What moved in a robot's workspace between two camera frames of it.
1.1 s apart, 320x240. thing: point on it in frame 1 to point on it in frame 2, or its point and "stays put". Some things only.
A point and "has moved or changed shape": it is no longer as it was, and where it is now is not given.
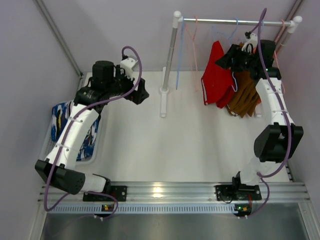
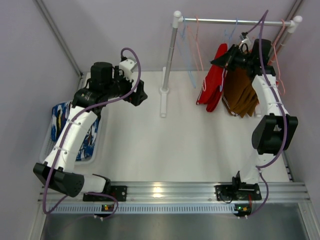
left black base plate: x=120 y=192 stays put
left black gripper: x=136 y=91 stays put
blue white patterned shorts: x=60 y=113 stays put
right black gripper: x=235 y=56 stays put
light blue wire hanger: x=180 y=51 to x=183 y=40
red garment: x=218 y=84 has moved or changed shape
